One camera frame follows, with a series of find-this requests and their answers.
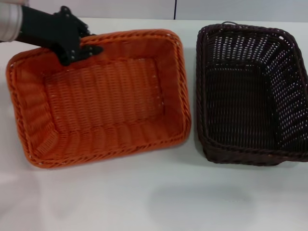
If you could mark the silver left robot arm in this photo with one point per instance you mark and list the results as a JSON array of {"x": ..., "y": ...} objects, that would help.
[{"x": 9, "y": 24}]

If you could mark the dark brown woven basket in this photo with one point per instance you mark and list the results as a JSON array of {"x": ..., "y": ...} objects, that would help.
[{"x": 240, "y": 103}]

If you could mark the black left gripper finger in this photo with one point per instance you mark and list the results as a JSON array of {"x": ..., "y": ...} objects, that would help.
[
  {"x": 89, "y": 51},
  {"x": 84, "y": 30}
]

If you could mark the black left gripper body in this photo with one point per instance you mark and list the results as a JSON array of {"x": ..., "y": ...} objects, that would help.
[{"x": 53, "y": 31}]

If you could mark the orange woven plastic basket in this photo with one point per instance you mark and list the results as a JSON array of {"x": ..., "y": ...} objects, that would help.
[{"x": 108, "y": 106}]

